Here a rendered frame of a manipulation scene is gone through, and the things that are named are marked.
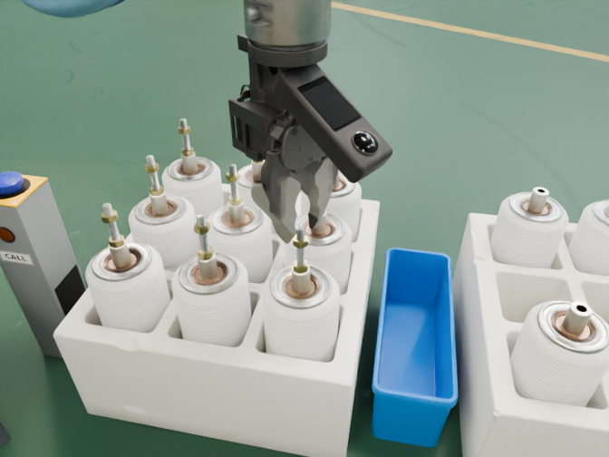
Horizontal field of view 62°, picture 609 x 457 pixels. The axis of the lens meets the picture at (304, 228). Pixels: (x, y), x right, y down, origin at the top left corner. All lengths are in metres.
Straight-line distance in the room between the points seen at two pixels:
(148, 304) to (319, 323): 0.23
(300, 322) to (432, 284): 0.40
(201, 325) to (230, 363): 0.06
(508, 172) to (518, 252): 0.63
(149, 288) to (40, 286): 0.21
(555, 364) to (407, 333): 0.35
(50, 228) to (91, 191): 0.56
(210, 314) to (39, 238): 0.28
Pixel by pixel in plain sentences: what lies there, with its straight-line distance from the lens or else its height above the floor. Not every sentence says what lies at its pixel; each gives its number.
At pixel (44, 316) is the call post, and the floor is 0.10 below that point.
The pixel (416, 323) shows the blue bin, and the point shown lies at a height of 0.00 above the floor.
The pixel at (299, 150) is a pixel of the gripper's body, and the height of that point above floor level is 0.45.
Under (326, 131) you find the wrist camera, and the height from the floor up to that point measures 0.49.
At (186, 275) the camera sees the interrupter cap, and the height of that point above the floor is 0.25.
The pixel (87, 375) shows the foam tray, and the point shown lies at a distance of 0.78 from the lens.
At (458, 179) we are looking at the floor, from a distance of 1.36.
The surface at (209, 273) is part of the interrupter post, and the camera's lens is 0.64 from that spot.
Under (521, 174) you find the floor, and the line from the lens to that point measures 1.43.
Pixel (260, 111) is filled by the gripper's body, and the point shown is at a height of 0.48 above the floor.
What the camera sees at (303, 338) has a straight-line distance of 0.62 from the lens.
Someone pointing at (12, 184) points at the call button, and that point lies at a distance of 0.77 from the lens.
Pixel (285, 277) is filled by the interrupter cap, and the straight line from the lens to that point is 0.63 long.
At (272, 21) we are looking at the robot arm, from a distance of 0.44.
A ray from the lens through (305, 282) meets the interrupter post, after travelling 0.61.
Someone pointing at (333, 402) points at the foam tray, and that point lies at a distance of 0.66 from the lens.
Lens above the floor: 0.69
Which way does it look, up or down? 37 degrees down
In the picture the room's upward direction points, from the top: straight up
